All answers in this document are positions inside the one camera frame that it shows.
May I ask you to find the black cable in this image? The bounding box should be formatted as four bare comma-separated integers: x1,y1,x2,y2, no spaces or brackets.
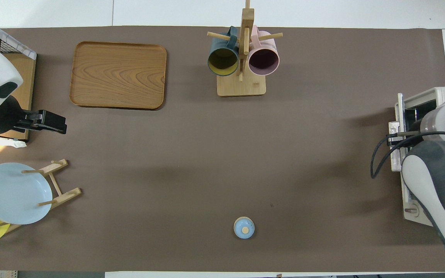
370,131,445,179

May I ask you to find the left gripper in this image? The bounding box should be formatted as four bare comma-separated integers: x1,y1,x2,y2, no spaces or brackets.
0,95,28,136

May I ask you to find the light blue plate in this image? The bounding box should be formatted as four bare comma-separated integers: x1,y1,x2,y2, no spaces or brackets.
0,162,53,225

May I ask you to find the wooden plate rack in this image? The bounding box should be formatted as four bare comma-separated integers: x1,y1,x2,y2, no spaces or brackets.
0,158,82,234

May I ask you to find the pink mug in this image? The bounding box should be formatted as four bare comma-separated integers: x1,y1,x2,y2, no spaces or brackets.
248,25,280,76

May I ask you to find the wooden shelf with wire mesh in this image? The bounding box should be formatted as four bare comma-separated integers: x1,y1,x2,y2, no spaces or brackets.
0,15,38,148

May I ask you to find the small blue jar wooden lid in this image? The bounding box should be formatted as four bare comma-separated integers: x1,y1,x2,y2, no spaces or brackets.
233,216,255,240

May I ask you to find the white toaster oven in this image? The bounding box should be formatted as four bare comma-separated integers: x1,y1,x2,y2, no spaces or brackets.
388,86,445,227

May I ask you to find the wooden mug tree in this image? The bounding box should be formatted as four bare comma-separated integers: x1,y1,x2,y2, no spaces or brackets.
207,0,284,97

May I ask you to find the dark teal mug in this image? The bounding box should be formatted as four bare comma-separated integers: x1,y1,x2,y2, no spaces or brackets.
207,26,240,77

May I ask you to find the wooden tray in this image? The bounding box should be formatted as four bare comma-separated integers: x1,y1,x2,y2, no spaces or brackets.
69,41,168,111

